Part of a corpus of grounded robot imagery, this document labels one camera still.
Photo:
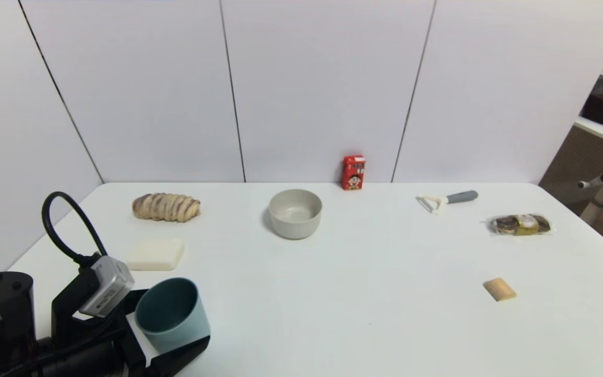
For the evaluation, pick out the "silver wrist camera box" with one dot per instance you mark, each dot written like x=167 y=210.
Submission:
x=107 y=287

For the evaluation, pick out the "beige round bowl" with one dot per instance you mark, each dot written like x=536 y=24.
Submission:
x=295 y=220

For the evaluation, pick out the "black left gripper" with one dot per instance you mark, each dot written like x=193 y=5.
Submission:
x=135 y=337

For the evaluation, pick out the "blue-grey plastic cup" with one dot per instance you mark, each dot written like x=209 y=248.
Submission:
x=178 y=327

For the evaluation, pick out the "white desk with perforated panel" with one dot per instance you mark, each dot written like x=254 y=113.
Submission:
x=573 y=162

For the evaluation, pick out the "striped bread loaf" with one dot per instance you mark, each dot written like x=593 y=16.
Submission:
x=166 y=207

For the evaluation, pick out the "cream soap bar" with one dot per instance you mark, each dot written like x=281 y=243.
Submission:
x=156 y=255

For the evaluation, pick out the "half-round wooden block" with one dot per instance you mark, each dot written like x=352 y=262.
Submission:
x=499 y=289

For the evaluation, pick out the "red milk carton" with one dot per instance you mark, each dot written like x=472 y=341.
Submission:
x=353 y=173

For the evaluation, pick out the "wrapped chocolate pack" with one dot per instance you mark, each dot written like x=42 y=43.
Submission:
x=521 y=224

